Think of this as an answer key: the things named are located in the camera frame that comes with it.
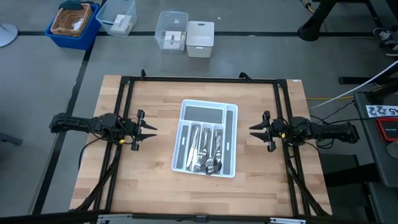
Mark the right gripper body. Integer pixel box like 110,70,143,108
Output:
262,111,285,152

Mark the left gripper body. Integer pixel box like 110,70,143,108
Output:
123,109,146,152

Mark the silver table knife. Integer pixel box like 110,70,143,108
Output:
187,126,200,169
189,126,201,172
191,126,202,170
185,126,200,167
190,125,200,162
191,126,201,170

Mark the silver fork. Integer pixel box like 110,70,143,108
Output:
194,127,209,173
193,128,210,174
200,127,211,169
198,127,211,170
195,128,211,173
199,127,211,172

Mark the white plastic cutlery tray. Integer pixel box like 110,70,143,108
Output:
170,98,239,179

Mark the black furniture base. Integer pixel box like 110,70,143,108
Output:
319,153,384,188

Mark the white cardboard box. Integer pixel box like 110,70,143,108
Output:
110,14,133,34
162,30,185,51

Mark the white plastic bin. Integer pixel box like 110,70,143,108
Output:
185,20,215,59

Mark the dark grey side table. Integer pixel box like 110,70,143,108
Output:
353,82,398,189

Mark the blue plastic bin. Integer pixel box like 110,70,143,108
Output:
45,2,102,52

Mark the clear plastic storage bin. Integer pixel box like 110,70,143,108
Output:
154,11,190,55
95,0,138,39

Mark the black desk foot bar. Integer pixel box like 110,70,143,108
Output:
338,75,398,85

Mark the white printed label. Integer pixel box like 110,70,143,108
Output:
366,105,398,118

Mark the black desk leg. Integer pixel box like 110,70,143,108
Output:
297,0,340,42

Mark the red and black device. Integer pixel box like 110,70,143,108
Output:
374,117,398,143

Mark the white paper piece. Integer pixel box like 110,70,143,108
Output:
71,17,86,32

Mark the grey round disc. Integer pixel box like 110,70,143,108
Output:
385,139,398,160

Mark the grey furniture leg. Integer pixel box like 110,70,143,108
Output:
0,132,24,146

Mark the brown wicker basket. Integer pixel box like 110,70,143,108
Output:
50,2,93,38

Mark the black cloth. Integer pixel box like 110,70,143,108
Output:
58,0,94,11

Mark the person's shoe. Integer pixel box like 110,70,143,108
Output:
385,43,398,57
372,27,395,41

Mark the grey round stand base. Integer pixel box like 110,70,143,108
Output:
0,22,19,49

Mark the black cable bundle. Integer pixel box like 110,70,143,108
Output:
309,101,379,150

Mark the yellow cable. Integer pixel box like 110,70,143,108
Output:
306,95,355,101

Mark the silver metal bracket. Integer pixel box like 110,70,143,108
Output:
96,213,135,224
269,217,308,224

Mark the white cable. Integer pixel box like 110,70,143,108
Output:
308,58,398,111

